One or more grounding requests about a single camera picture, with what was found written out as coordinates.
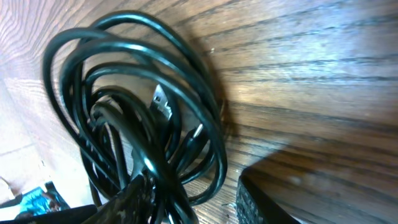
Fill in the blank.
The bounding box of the black barrel plug cable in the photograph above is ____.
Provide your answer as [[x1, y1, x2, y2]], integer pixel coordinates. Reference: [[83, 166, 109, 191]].
[[42, 11, 224, 200]]

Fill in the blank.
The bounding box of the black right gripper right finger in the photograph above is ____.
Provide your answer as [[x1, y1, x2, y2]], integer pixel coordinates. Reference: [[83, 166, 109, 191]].
[[236, 175, 300, 224]]

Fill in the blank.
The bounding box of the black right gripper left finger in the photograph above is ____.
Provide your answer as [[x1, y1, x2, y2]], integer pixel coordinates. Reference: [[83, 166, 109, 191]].
[[83, 175, 153, 224]]

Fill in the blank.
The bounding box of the black USB cable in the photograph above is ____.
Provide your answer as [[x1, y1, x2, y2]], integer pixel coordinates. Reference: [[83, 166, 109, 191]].
[[58, 37, 229, 224]]

